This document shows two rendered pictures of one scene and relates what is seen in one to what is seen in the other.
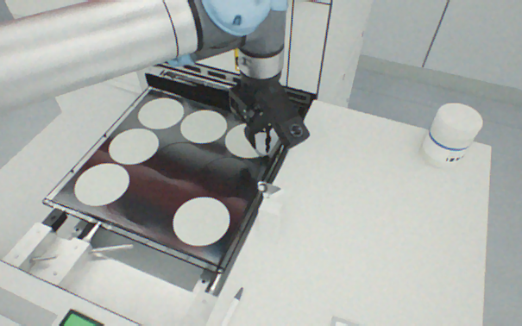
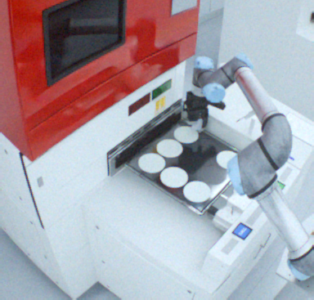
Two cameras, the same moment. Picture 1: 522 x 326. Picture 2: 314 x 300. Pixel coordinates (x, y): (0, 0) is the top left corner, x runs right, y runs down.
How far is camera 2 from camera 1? 1.42 m
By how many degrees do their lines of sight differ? 50
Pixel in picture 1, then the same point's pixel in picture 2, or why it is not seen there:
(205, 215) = (226, 158)
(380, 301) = not seen: hidden behind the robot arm
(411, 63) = not seen: hidden behind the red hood
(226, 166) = (200, 145)
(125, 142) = (170, 180)
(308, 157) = (217, 112)
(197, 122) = (166, 150)
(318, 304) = not seen: hidden behind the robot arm
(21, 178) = (158, 243)
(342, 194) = (237, 109)
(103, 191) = (202, 190)
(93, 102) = (102, 206)
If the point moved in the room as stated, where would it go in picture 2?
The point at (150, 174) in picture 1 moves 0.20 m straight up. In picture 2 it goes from (197, 172) to (204, 133)
